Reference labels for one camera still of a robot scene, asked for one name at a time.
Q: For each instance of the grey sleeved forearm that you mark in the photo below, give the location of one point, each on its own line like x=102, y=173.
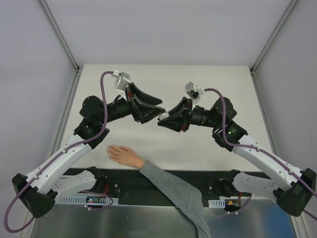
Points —
x=183, y=195

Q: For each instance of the right white cable duct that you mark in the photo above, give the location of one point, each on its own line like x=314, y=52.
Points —
x=217, y=203

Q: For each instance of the right aluminium frame post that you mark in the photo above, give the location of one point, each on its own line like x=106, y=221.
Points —
x=278, y=27

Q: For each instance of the aluminium frame post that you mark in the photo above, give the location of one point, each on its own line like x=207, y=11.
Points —
x=58, y=34
x=278, y=27

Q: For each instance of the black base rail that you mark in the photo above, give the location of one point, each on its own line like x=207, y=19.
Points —
x=131, y=187

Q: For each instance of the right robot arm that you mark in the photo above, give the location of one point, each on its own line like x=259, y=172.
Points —
x=287, y=185

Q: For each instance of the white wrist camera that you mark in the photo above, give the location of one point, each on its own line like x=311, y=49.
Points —
x=121, y=82
x=194, y=93

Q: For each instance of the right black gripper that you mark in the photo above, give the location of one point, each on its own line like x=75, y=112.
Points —
x=187, y=115

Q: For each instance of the left aluminium frame post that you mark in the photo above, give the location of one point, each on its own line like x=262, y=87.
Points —
x=58, y=34

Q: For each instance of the person's hand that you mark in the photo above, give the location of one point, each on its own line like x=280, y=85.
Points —
x=125, y=156

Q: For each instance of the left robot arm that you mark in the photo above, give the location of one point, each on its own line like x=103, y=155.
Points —
x=40, y=189

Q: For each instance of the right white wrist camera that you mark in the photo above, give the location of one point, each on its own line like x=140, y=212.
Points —
x=194, y=93

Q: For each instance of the clear nail polish bottle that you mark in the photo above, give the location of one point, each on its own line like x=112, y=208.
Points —
x=163, y=116

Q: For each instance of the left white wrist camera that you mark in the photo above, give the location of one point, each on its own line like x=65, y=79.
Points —
x=121, y=82

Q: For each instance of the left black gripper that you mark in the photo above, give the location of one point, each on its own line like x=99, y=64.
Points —
x=133, y=104

